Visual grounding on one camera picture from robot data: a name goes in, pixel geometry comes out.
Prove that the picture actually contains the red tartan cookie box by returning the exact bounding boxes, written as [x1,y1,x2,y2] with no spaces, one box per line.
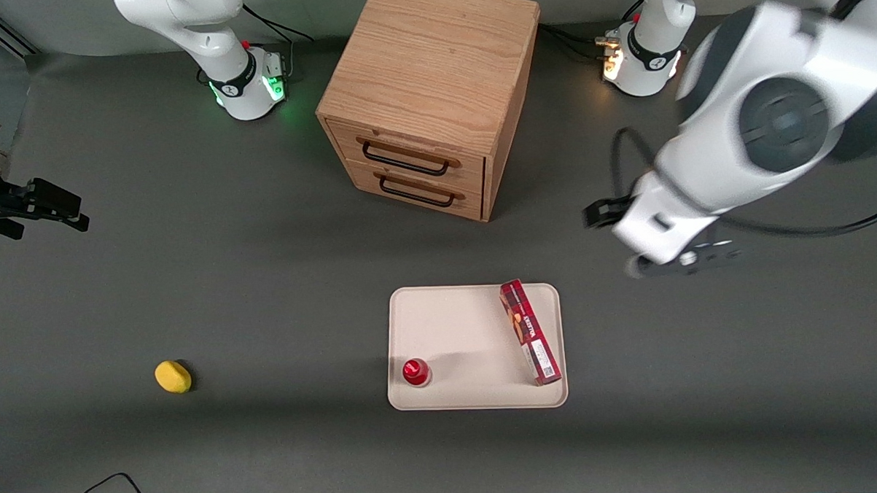
[499,277,564,388]

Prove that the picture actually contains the yellow lemon-shaped object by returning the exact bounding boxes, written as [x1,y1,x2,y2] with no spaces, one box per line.
[155,360,194,395]

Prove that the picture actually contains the black right arm base cables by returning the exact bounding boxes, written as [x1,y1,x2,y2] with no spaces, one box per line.
[241,1,316,83]

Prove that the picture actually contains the cream rectangular tray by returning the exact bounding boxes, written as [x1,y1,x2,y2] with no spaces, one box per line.
[383,282,569,414]

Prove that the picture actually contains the black slotted rail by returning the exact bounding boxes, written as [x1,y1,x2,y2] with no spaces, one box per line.
[0,7,40,60]

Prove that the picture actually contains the wooden two-drawer cabinet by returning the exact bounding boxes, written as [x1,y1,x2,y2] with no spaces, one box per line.
[312,0,548,229]

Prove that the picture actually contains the wooden drawer with short handle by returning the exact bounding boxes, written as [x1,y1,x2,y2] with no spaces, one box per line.
[345,156,486,226]

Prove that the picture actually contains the long black drawer handle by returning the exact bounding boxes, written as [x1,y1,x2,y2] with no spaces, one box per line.
[355,132,461,181]

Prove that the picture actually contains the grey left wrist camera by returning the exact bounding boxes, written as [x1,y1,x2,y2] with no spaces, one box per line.
[624,238,745,280]

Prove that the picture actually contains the black left arm base cables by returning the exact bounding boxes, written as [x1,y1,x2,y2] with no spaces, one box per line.
[537,0,648,66]

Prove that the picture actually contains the black arm base cables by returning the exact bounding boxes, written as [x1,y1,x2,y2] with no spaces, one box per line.
[241,1,316,83]
[537,0,648,66]

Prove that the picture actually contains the short black drawer handle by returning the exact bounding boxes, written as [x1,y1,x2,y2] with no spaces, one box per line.
[373,168,467,211]

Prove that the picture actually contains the wooden drawer with long handle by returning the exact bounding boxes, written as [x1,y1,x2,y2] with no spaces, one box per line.
[326,113,488,201]

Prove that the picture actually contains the small red cup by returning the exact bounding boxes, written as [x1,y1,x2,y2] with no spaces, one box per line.
[402,357,434,389]

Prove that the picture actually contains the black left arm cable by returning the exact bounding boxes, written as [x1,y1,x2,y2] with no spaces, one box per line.
[608,117,877,246]

